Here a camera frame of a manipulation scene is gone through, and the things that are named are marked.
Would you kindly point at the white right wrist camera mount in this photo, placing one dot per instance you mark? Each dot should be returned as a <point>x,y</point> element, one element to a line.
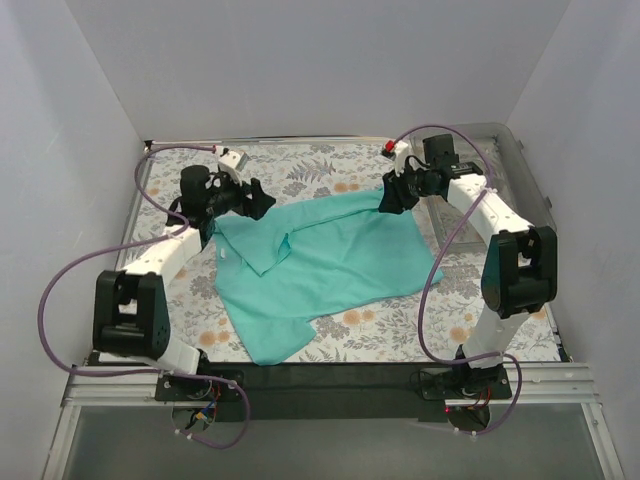
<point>398,151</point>

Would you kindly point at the floral patterned table mat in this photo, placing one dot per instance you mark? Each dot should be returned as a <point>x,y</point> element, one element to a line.
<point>407,328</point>

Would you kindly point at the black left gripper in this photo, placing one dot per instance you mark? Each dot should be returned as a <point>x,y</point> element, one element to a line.
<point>248,197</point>

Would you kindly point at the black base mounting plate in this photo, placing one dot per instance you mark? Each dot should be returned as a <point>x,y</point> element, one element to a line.
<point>289,406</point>

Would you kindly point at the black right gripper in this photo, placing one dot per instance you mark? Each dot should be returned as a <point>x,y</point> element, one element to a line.
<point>400,185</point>

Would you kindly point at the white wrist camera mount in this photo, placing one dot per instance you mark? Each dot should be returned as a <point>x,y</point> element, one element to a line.
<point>398,151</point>
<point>231,162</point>

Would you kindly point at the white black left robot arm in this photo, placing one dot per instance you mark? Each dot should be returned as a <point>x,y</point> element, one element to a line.
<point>131,316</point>

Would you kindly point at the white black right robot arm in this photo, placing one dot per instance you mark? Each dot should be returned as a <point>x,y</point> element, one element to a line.
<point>519,276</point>

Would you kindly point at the aluminium frame rail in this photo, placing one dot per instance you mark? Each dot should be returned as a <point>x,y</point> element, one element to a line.
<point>532,382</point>

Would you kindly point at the teal t shirt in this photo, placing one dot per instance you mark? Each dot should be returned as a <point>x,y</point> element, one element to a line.
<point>309,259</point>

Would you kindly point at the clear plastic bin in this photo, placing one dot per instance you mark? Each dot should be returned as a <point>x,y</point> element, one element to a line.
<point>512,179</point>

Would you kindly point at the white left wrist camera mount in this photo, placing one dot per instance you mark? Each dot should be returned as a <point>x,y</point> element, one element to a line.
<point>231,162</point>

